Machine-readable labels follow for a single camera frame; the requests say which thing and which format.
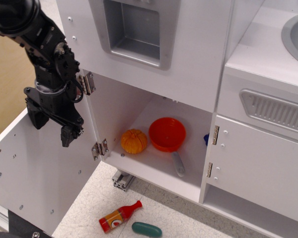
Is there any white oven door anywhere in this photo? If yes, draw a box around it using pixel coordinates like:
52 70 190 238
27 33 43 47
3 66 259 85
206 116 298 221

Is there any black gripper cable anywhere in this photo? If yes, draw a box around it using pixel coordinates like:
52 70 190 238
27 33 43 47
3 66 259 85
69 76 84 104

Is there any lower brass oven hinge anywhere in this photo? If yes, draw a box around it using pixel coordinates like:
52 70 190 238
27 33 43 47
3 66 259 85
206 162 213 178

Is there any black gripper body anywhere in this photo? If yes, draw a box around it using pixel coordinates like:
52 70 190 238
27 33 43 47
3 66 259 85
24 83 84 135

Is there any brass oven hinge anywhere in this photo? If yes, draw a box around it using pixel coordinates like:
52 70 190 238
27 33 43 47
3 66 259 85
206 162 213 178
212 125 219 145

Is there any lower silver fridge hinge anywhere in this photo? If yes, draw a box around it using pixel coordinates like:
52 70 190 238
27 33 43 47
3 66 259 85
91 139 109 161

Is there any green toy pickle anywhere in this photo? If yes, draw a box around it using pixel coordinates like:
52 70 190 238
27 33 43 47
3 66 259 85
132 222 162 238

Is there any silver vent panel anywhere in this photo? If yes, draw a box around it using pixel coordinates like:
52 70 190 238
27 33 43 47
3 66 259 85
239 89 298 132

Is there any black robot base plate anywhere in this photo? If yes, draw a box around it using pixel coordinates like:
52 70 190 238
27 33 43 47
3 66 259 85
8 210 52 238

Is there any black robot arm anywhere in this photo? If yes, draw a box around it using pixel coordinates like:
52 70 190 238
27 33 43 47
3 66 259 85
0 0 84 147

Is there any aluminium extrusion foot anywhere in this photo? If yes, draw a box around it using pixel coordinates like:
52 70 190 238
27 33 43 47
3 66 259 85
112 170 135 192

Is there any white toy kitchen counter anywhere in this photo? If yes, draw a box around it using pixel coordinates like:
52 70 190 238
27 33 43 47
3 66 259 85
200 0 298 238

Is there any upper brass oven hinge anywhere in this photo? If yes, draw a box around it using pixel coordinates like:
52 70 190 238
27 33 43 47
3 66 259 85
212 125 219 145

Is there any orange toy pumpkin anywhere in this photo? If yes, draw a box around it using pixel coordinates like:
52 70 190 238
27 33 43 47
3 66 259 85
120 129 148 154

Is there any grey sink basin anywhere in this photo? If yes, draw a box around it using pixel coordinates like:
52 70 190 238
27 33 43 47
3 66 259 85
281 15 298 61

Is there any plywood board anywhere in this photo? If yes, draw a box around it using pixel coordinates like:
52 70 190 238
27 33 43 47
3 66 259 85
0 0 54 144

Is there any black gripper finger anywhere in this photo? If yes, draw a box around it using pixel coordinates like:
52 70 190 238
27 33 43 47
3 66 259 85
61 125 77 147
27 105 49 129

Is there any red toy pot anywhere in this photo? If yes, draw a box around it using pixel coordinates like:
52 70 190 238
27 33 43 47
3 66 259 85
149 117 186 177

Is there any red toy sauce bottle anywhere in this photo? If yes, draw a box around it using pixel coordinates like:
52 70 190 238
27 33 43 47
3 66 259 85
99 200 143 233

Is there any upper silver fridge hinge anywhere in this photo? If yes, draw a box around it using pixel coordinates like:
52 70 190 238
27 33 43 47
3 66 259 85
79 72 96 96

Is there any white toy fridge cabinet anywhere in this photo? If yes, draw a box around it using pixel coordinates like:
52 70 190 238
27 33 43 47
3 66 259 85
57 0 235 203

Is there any silver fridge hinge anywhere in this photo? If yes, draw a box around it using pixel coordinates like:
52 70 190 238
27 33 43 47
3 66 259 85
91 139 109 161
79 72 96 96

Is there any white fridge door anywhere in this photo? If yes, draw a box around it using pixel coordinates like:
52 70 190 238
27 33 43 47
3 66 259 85
0 99 98 234

